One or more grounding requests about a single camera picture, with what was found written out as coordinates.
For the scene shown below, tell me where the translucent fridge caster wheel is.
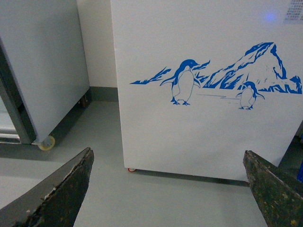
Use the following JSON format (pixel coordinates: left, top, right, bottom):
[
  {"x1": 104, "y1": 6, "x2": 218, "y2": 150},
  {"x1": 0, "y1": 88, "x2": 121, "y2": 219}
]
[{"x1": 38, "y1": 135, "x2": 55, "y2": 151}]

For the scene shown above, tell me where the blue plastic crate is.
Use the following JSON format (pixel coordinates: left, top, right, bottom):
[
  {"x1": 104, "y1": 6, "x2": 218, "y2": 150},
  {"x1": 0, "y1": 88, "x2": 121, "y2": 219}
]
[{"x1": 294, "y1": 136, "x2": 303, "y2": 182}]

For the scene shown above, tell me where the grey instruction sticker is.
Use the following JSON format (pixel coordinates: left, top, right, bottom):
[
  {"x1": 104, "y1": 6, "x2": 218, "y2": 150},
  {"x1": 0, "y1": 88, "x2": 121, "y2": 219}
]
[{"x1": 284, "y1": 0, "x2": 303, "y2": 24}]

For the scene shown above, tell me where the white chest freezer blue rim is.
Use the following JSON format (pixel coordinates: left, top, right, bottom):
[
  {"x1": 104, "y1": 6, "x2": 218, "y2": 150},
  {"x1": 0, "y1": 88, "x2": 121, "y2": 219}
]
[{"x1": 111, "y1": 0, "x2": 303, "y2": 180}]

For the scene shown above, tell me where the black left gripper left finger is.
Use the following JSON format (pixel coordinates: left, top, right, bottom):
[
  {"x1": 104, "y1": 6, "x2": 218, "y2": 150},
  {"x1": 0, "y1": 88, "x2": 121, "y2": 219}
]
[{"x1": 0, "y1": 147, "x2": 94, "y2": 227}]

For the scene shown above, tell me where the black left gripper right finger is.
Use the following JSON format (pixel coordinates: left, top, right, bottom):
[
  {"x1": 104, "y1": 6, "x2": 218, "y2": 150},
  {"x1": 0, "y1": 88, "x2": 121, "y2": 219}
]
[{"x1": 243, "y1": 150, "x2": 303, "y2": 227}]

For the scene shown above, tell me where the white upright fridge cabinet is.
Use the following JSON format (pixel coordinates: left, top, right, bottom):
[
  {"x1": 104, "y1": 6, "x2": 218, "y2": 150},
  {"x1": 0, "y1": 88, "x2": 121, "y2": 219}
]
[{"x1": 0, "y1": 0, "x2": 89, "y2": 144}]

